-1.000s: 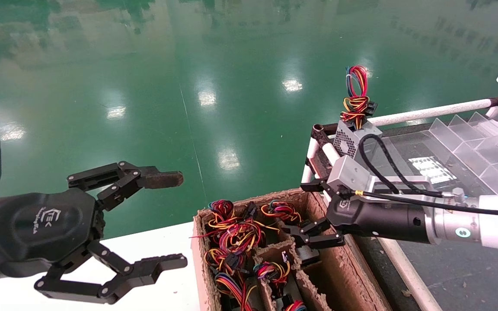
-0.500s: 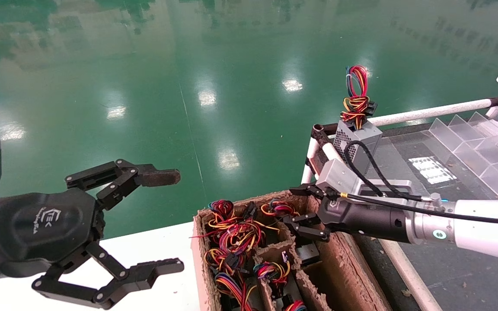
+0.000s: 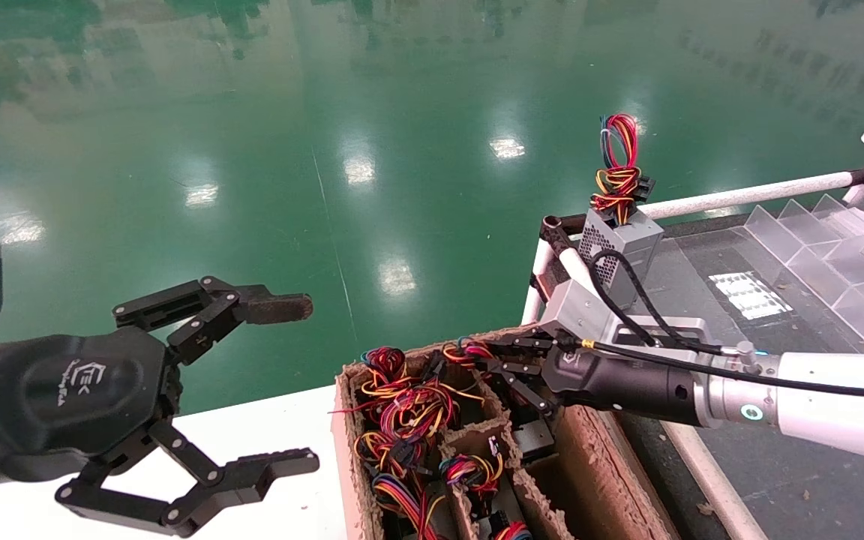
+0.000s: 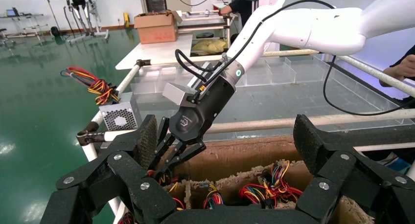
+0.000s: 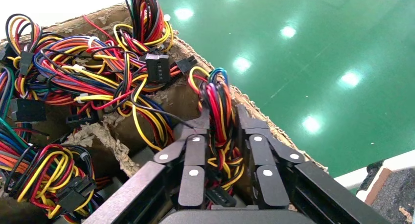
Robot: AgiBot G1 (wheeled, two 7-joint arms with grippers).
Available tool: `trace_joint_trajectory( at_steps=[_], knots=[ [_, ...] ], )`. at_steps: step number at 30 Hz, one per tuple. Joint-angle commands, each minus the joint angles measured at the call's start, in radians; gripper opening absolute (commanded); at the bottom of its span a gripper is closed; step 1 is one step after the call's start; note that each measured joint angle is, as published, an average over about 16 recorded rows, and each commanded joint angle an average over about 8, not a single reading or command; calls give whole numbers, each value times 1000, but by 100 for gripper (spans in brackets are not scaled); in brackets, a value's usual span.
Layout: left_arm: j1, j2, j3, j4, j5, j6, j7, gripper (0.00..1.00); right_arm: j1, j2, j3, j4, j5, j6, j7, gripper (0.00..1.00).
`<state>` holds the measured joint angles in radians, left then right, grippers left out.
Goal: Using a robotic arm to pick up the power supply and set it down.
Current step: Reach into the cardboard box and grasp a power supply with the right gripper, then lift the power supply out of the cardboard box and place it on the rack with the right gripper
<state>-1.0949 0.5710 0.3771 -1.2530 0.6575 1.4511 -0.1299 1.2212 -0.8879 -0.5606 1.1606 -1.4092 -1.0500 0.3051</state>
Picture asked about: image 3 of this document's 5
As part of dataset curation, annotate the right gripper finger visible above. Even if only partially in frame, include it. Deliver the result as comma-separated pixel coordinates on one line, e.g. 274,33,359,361
488,358,557,421
475,330,564,359

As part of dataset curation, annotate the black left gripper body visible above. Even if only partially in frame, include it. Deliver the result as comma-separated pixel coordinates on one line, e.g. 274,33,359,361
0,328,178,492

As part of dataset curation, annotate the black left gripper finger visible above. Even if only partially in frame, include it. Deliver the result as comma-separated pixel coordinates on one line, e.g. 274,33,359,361
55,418,321,538
113,276,314,366

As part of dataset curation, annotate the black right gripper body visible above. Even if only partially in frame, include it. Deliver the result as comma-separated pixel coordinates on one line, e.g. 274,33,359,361
541,346,707,428

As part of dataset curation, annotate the grey power supply unit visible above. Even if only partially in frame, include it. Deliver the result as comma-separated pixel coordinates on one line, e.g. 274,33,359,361
513,416,559,464

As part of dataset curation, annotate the brown pulp cardboard box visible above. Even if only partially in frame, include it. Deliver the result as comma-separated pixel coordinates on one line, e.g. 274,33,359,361
331,324,680,540

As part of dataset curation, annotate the white label sheet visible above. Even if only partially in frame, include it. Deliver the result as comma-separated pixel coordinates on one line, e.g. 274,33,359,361
708,270,793,321

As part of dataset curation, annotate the clear acrylic divider tray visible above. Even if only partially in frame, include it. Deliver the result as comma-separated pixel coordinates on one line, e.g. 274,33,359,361
732,193,864,355

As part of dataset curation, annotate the colourful power supply wire bundle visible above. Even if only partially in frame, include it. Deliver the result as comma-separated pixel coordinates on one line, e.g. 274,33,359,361
438,452,506,497
488,510,532,540
370,472,448,540
334,346,457,432
353,427,437,481
441,337,494,370

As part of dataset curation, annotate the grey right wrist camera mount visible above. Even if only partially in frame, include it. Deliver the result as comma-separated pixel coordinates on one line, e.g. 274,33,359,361
539,280,710,353

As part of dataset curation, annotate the black braided cable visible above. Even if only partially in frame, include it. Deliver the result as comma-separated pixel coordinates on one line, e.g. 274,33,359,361
588,250,725,355

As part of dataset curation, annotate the coloured wire bundle on unit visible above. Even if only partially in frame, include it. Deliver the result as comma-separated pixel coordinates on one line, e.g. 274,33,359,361
578,112,664,310

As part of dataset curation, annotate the cart with white tube frame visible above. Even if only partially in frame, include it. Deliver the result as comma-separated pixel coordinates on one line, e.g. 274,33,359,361
522,161,864,540

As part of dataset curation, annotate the black smooth cable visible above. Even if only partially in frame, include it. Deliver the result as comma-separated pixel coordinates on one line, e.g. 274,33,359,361
552,337,864,398

